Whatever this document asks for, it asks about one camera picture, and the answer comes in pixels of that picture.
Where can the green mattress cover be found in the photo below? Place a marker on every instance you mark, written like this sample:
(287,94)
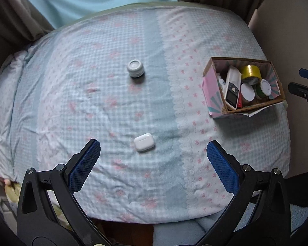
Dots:
(143,5)

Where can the yellow tape roll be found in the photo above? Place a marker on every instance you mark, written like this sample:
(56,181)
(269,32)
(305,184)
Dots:
(249,71)

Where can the white earbud case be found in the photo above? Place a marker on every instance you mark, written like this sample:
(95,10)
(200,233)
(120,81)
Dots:
(143,143)

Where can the white pill bottle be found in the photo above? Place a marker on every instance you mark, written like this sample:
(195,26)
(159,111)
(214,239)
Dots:
(221,83)

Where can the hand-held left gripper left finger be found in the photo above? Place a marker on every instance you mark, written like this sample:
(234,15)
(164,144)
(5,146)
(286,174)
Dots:
(83,166)

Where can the white handheld device black screen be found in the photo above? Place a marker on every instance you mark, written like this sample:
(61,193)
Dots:
(232,87)

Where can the pale round lidded jar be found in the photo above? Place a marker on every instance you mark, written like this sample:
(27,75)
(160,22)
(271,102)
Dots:
(136,69)

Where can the small red object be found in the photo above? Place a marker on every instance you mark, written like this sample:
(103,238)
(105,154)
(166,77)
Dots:
(239,104)

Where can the pink patterned cardboard box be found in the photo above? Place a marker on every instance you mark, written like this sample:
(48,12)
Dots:
(213,92)

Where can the white-lidded brown jar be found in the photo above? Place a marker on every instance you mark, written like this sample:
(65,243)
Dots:
(247,92)

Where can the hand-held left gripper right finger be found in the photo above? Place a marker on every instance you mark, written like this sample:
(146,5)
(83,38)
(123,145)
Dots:
(222,169)

